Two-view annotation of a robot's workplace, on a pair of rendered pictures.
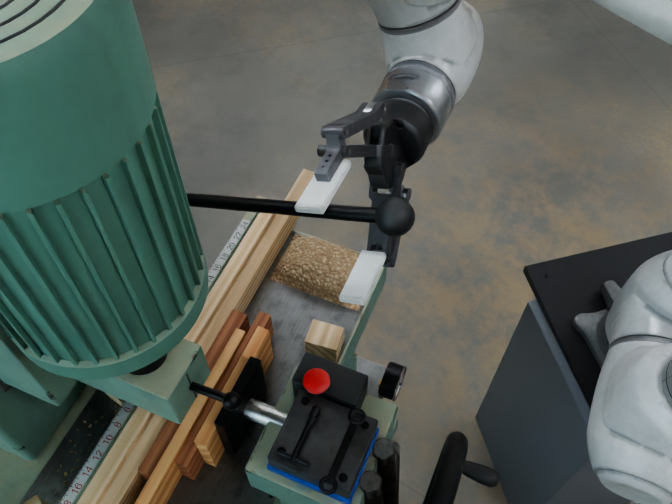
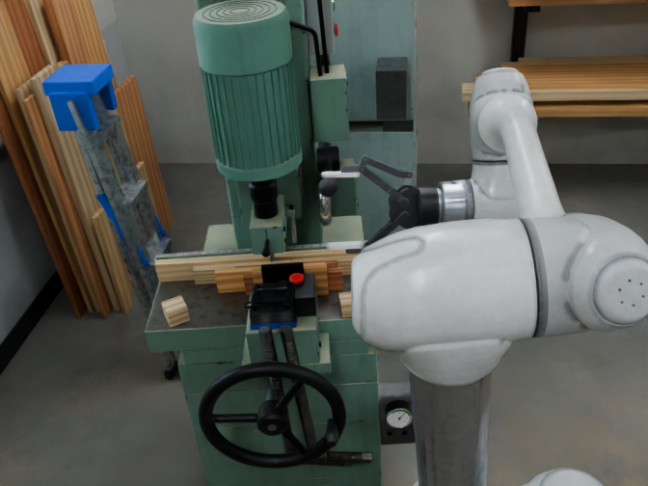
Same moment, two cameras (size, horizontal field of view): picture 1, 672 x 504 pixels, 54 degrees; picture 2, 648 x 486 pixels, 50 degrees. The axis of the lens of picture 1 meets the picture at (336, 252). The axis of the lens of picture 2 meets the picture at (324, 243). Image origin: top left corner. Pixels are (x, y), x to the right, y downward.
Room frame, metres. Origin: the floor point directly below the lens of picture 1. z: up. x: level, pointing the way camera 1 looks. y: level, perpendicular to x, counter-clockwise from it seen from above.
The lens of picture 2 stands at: (-0.04, -1.03, 1.84)
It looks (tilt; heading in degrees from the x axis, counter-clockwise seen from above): 34 degrees down; 69
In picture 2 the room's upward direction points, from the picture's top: 5 degrees counter-clockwise
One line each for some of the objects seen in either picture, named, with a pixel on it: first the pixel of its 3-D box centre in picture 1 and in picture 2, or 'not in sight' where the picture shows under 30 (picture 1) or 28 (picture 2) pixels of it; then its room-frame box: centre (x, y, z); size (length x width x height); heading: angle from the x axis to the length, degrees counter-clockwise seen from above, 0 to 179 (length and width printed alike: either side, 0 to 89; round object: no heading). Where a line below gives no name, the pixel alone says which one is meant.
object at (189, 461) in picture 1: (228, 391); (293, 282); (0.34, 0.13, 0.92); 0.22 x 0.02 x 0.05; 157
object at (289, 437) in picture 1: (326, 423); (283, 299); (0.27, 0.01, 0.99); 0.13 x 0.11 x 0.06; 157
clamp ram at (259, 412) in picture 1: (264, 414); (283, 290); (0.30, 0.08, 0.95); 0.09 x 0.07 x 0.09; 157
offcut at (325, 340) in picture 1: (324, 340); (348, 304); (0.42, 0.02, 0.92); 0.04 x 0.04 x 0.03; 72
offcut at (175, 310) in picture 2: not in sight; (175, 310); (0.08, 0.17, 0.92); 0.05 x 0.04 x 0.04; 93
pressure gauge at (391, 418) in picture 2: (389, 382); (398, 415); (0.47, -0.09, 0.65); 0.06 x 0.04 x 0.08; 157
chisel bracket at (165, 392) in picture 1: (139, 364); (270, 226); (0.33, 0.22, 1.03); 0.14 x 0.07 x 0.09; 67
